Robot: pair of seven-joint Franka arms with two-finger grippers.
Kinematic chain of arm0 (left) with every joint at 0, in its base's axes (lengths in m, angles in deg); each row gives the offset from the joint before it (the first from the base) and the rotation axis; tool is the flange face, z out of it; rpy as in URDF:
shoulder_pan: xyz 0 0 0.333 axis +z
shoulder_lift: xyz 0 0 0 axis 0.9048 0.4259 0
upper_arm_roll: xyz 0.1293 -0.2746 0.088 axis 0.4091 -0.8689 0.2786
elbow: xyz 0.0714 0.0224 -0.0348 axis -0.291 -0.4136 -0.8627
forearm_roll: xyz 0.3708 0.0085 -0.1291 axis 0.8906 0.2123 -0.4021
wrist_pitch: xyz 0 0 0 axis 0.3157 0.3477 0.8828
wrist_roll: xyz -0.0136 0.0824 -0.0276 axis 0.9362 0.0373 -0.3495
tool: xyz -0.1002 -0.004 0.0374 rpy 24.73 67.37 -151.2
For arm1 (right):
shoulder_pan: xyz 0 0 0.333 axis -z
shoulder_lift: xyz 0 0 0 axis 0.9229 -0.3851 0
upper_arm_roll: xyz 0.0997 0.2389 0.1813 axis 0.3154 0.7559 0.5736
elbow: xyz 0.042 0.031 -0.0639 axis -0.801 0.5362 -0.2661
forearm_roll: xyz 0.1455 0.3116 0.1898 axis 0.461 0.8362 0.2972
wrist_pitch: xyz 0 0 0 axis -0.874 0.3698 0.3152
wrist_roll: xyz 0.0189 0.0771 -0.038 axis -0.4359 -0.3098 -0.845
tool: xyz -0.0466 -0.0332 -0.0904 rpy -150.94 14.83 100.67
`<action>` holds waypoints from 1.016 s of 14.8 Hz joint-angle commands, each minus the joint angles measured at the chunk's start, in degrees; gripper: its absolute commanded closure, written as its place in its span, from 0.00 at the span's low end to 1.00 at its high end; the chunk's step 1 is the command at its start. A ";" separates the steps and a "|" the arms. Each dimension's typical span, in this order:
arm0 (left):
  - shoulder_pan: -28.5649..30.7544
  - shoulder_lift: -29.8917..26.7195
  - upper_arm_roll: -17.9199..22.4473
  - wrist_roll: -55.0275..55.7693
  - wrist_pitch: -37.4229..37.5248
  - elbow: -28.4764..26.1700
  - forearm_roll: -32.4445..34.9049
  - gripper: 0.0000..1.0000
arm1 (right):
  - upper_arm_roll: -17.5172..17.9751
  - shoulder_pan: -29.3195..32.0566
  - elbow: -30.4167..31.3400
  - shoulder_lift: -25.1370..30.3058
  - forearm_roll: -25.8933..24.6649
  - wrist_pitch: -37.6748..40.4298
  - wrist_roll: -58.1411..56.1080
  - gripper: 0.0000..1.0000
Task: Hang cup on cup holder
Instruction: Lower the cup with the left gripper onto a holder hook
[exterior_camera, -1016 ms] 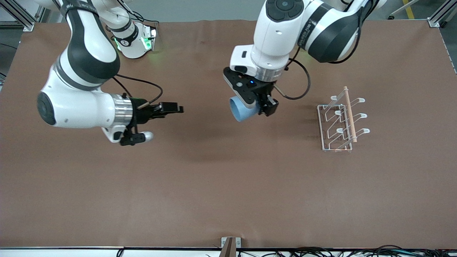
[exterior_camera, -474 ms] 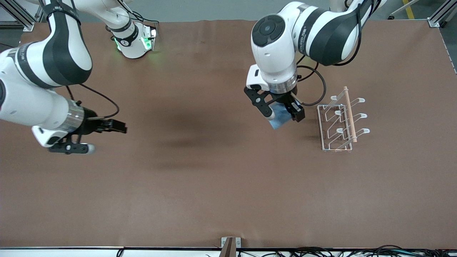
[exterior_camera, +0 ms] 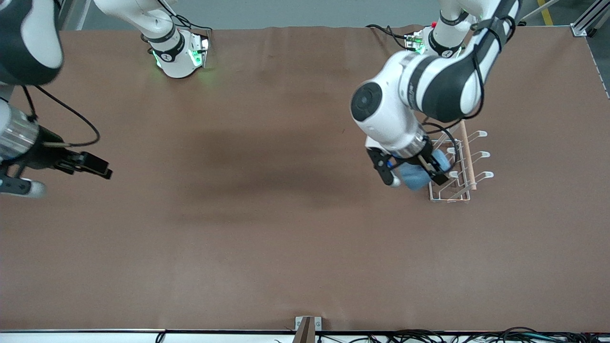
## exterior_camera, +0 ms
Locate light blue plastic cup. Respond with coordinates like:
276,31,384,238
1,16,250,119
396,151,452,192

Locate brown table cover sheet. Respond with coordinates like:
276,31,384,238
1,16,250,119
0,25,610,333

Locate white wire cup holder rack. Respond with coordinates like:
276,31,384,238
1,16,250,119
428,119,495,203

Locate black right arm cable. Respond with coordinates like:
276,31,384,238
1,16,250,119
21,86,101,148

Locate black left base cable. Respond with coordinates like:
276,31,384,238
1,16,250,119
366,24,411,50

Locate black cable bundle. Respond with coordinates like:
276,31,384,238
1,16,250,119
315,327,610,343

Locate metal bracket with wooden post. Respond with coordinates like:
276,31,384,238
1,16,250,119
293,315,323,343

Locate aluminium frame profile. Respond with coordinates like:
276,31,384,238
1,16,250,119
571,0,610,38

